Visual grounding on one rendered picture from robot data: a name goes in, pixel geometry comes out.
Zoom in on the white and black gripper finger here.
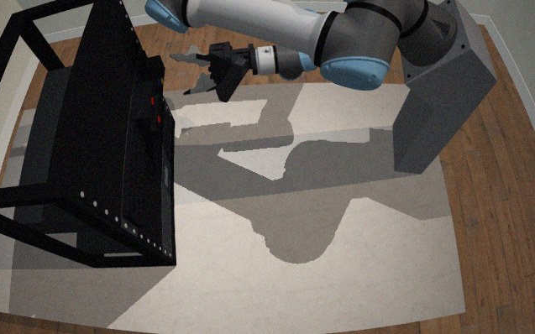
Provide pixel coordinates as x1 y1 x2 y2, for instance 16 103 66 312
170 44 225 67
183 72 220 96

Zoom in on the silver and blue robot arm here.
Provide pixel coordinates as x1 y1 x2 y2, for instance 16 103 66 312
144 0 458 91

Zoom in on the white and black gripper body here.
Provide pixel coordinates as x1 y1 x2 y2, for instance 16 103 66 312
208 42 258 83

